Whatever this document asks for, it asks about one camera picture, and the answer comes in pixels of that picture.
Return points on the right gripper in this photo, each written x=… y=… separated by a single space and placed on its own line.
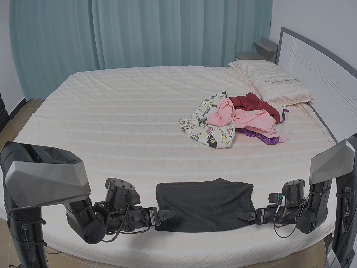
x=265 y=214

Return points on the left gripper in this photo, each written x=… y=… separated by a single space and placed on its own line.
x=149 y=216

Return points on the black T-shirt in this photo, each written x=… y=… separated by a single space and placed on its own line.
x=203 y=205

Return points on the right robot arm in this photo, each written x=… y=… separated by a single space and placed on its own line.
x=332 y=183

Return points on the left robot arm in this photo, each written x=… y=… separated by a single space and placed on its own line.
x=41 y=183

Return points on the bed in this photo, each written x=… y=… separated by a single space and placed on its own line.
x=139 y=107

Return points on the purple garment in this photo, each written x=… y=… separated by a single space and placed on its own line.
x=265 y=138

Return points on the pink garment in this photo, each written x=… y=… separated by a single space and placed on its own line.
x=251 y=121

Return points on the white printed garment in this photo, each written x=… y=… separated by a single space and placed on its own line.
x=200 y=121

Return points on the dark red garment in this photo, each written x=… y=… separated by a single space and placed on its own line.
x=251 y=102

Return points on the cream pillow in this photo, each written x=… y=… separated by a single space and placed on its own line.
x=273 y=82

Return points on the grey bedside table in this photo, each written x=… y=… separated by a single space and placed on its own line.
x=259 y=50

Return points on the blue-green curtain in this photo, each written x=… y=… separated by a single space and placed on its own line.
x=153 y=24

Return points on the black chest of drawers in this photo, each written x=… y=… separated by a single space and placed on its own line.
x=3 y=113

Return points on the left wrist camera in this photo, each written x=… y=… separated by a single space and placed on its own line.
x=121 y=194

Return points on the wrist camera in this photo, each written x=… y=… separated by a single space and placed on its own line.
x=121 y=194
x=291 y=191

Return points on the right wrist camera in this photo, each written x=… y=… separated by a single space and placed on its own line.
x=291 y=191

